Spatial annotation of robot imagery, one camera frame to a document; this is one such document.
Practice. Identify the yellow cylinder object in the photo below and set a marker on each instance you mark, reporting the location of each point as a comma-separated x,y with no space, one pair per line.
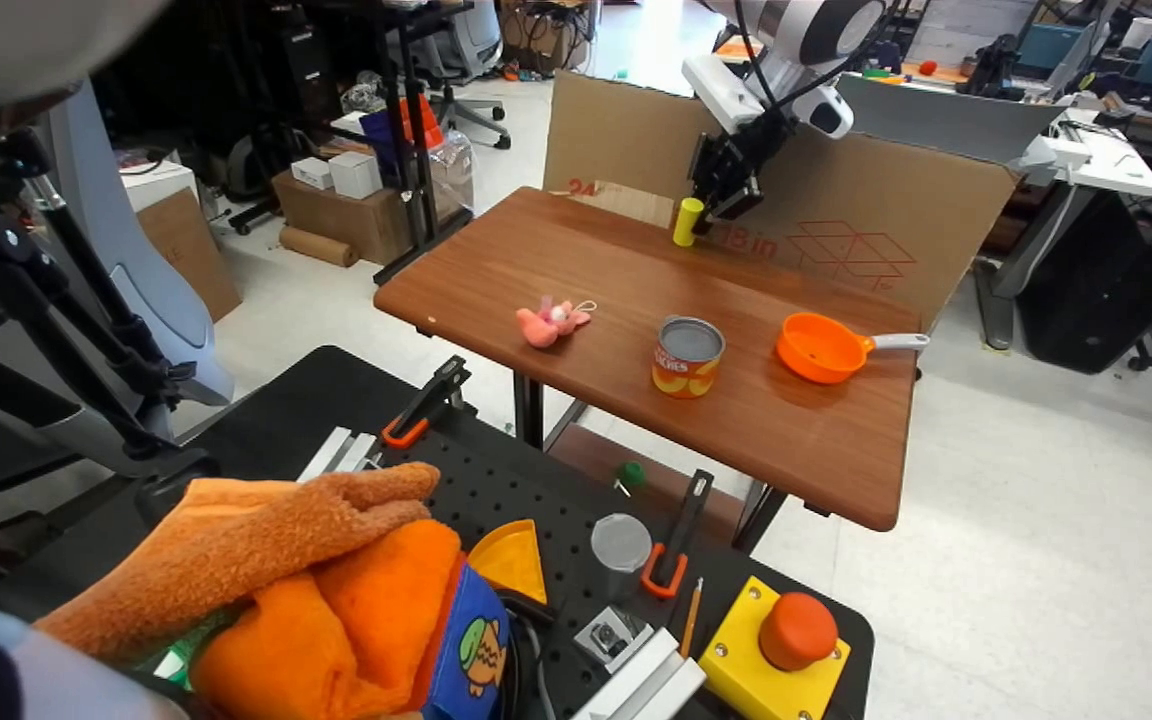
687,220

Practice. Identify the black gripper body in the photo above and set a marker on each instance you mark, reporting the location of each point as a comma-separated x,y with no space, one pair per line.
727,171

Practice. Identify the grey round disc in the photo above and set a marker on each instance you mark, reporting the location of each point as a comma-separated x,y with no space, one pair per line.
622,542

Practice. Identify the orange black clamp right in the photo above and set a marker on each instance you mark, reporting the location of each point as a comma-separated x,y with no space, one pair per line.
668,558

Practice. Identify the pencil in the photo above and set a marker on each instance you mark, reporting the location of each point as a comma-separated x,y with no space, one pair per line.
694,617

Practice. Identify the cardboard backboard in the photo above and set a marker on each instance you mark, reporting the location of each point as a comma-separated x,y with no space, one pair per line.
887,220

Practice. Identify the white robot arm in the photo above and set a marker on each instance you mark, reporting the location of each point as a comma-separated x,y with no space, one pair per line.
793,59

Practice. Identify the silver can with orange label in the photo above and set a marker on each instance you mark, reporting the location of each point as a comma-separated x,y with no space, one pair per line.
687,356

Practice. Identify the pink plush toy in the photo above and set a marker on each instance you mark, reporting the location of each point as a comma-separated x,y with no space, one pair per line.
553,322

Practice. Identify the orange black clamp left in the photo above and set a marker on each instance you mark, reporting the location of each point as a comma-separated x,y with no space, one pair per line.
442,389

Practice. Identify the orange bowl with handle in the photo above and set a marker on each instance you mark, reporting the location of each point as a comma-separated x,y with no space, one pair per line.
826,350

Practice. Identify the black perforated cart top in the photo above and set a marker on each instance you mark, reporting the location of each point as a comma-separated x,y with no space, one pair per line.
500,656

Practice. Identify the yellow wedge piece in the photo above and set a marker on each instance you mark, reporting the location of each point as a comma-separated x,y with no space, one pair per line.
511,558

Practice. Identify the orange cloth glove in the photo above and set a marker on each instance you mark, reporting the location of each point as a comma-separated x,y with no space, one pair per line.
320,601

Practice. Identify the aluminium extrusion bracket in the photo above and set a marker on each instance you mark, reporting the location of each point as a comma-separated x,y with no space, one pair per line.
653,684

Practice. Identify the brown wooden table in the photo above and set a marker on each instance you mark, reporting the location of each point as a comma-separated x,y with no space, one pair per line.
828,445

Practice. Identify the orange black clamp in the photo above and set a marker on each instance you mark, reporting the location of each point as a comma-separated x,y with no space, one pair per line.
442,389
668,558

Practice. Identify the yellow emergency stop box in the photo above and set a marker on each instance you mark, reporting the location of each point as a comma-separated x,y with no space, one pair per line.
773,655

